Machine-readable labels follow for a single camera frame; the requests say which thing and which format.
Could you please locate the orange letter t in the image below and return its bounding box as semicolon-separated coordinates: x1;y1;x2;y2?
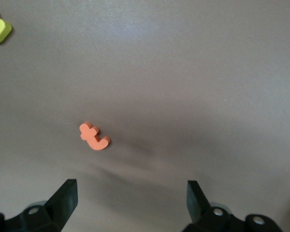
79;121;111;151

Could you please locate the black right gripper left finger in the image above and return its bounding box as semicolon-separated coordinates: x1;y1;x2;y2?
4;179;78;232

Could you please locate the yellow letter u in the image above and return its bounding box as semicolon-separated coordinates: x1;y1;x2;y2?
0;7;13;44

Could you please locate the brown table cover sheet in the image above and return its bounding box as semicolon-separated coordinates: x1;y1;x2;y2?
0;0;290;232

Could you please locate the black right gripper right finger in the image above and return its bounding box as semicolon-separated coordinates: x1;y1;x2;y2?
183;180;283;232

